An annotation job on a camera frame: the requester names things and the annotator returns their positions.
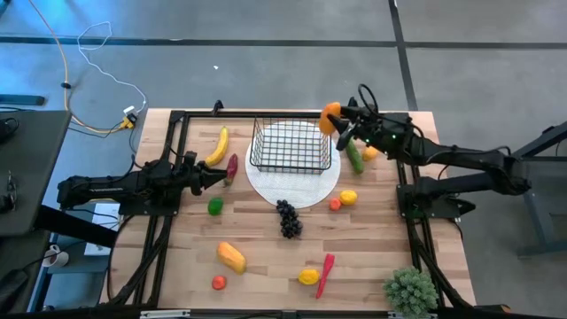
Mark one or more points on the yellow toy banana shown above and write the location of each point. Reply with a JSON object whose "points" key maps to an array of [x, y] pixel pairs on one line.
{"points": [[220, 148]]}

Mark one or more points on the yellow power plug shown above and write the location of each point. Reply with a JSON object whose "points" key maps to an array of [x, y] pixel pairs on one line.
{"points": [[128, 121]]}

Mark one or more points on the white paper sheet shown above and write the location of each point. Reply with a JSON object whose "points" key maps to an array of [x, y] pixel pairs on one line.
{"points": [[105, 212]]}

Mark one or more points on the black aluminium table frame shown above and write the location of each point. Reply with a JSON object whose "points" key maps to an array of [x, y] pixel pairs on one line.
{"points": [[230, 114]]}

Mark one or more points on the green artificial plant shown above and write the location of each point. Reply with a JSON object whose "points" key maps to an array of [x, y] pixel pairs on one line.
{"points": [[411, 292]]}

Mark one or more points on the red toy chili pepper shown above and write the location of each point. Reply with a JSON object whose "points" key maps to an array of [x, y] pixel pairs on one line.
{"points": [[325, 272]]}

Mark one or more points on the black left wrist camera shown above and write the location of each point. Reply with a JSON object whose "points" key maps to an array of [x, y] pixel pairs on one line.
{"points": [[190, 157]]}

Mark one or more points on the white mug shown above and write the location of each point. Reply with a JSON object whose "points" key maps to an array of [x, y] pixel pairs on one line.
{"points": [[57, 258]]}

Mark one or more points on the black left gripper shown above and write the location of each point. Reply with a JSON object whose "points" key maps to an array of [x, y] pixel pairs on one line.
{"points": [[192, 177]]}

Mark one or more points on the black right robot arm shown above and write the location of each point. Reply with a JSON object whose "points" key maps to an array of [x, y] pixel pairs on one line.
{"points": [[465, 159]]}

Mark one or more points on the orange-red toy tomato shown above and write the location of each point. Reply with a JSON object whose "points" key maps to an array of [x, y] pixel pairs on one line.
{"points": [[335, 204], [219, 282]]}

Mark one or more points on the dark purple toy grapes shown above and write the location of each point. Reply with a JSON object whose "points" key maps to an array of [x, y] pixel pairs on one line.
{"points": [[289, 221]]}

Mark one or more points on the green toy cucumber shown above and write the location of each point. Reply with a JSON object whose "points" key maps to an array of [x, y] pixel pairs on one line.
{"points": [[355, 158]]}

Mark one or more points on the yellow toy lemon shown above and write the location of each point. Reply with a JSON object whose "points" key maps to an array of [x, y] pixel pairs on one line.
{"points": [[308, 277], [369, 153], [348, 197]]}

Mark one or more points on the black clamp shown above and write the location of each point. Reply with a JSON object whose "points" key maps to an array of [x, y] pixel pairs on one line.
{"points": [[217, 107]]}

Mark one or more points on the silver aluminium bracket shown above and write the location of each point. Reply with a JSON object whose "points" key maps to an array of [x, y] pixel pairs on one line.
{"points": [[164, 314], [412, 315]]}

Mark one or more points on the green toy lime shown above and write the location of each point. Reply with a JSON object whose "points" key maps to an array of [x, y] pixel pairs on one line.
{"points": [[215, 206]]}

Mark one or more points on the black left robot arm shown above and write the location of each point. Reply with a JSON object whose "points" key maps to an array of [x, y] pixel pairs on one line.
{"points": [[106, 188]]}

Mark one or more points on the purple-red toy sweet potato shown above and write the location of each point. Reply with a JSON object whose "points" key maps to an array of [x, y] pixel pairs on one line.
{"points": [[231, 167]]}

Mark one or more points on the dark grey side table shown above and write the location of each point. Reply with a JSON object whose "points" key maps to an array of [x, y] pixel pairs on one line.
{"points": [[31, 168]]}

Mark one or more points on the yellow toy mango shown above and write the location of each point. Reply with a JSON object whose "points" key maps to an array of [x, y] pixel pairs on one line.
{"points": [[230, 258]]}

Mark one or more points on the grey metal table stand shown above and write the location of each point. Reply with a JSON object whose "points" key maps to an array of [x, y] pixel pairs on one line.
{"points": [[531, 208]]}

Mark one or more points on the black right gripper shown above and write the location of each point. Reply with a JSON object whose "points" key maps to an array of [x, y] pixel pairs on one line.
{"points": [[370, 126]]}

